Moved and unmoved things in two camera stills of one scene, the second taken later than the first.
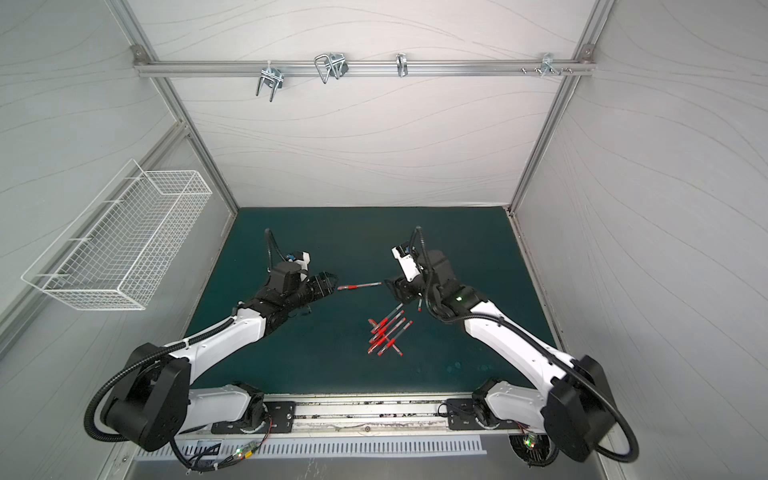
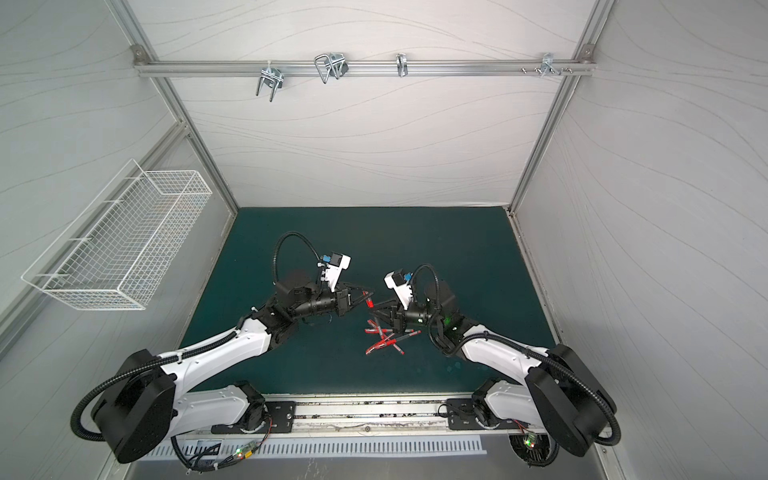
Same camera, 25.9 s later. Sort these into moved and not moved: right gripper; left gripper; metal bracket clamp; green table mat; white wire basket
Moved: left gripper; right gripper
Not moved: green table mat; white wire basket; metal bracket clamp
